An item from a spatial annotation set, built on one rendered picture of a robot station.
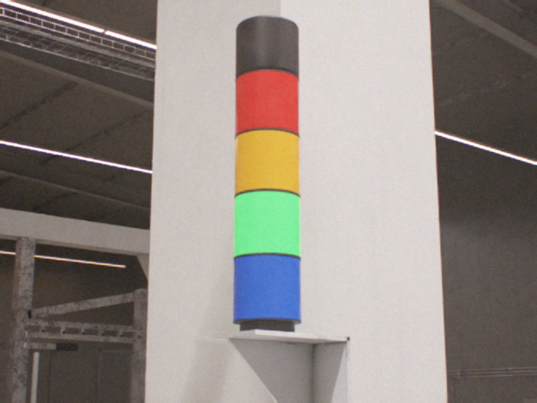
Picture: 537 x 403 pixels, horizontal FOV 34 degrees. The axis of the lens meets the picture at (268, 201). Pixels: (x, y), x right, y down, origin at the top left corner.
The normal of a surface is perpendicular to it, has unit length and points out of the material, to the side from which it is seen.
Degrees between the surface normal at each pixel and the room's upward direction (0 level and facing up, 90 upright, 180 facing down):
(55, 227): 90
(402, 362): 90
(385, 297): 90
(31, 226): 90
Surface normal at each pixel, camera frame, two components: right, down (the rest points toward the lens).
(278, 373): 0.64, -0.18
